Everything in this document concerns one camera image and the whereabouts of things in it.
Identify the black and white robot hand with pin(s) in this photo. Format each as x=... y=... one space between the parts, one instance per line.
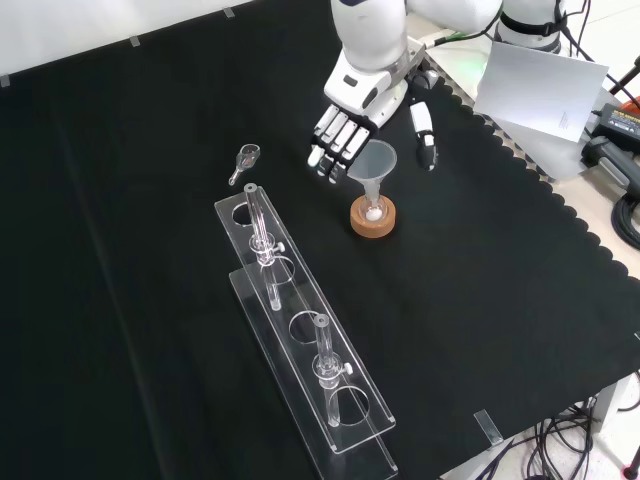
x=360 y=90

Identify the translucent plastic funnel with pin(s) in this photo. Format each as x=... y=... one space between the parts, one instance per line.
x=372 y=160

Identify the clear round-bottom flask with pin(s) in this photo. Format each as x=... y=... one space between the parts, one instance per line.
x=374 y=214

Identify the clear acrylic funnel stand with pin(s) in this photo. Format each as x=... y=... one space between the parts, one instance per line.
x=295 y=300

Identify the pale board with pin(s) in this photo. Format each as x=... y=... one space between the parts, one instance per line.
x=540 y=90

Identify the black bench cloth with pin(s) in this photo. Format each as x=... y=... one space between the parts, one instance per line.
x=450 y=300

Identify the black power adapter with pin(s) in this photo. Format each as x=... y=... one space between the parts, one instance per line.
x=620 y=122

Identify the black tripod leg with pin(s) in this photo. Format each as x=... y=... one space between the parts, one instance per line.
x=622 y=80

